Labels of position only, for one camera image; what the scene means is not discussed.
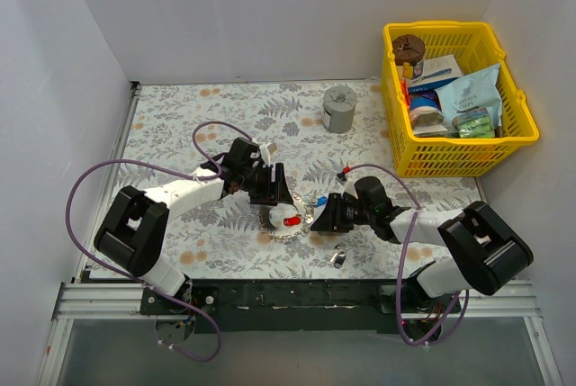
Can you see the white box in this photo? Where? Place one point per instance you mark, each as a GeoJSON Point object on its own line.
{"type": "Point", "coordinates": [440, 69]}

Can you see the black car key fob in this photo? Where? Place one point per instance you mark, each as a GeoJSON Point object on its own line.
{"type": "Point", "coordinates": [339, 257]}

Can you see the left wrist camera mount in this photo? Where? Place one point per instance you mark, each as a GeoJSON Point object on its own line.
{"type": "Point", "coordinates": [264, 153]}

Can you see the red key tag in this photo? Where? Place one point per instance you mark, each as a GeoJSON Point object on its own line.
{"type": "Point", "coordinates": [292, 221]}

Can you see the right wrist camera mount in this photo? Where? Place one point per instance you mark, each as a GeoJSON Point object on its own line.
{"type": "Point", "coordinates": [347, 181]}

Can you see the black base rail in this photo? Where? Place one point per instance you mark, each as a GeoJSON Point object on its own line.
{"type": "Point", "coordinates": [295, 305]}

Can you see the floral table mat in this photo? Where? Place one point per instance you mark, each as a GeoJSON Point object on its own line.
{"type": "Point", "coordinates": [176, 125]}

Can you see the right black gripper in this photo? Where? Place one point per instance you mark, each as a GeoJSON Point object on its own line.
{"type": "Point", "coordinates": [336, 213]}

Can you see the green packet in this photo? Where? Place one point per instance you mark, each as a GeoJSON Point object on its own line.
{"type": "Point", "coordinates": [475, 124]}

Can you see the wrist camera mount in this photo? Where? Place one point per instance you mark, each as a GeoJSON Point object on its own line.
{"type": "Point", "coordinates": [347, 181]}
{"type": "Point", "coordinates": [264, 153]}

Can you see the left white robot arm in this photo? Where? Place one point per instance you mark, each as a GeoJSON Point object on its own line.
{"type": "Point", "coordinates": [133, 230]}

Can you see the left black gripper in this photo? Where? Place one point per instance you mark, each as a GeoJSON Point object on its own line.
{"type": "Point", "coordinates": [272, 184]}

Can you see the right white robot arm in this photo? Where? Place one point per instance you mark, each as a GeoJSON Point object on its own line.
{"type": "Point", "coordinates": [485, 252]}

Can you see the light blue snack bag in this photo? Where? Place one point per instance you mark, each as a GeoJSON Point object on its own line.
{"type": "Point", "coordinates": [476, 90]}

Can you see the grey tape roll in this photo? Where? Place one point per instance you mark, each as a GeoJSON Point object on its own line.
{"type": "Point", "coordinates": [339, 106]}

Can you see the yellow plastic basket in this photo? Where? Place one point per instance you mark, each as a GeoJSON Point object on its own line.
{"type": "Point", "coordinates": [422, 142]}

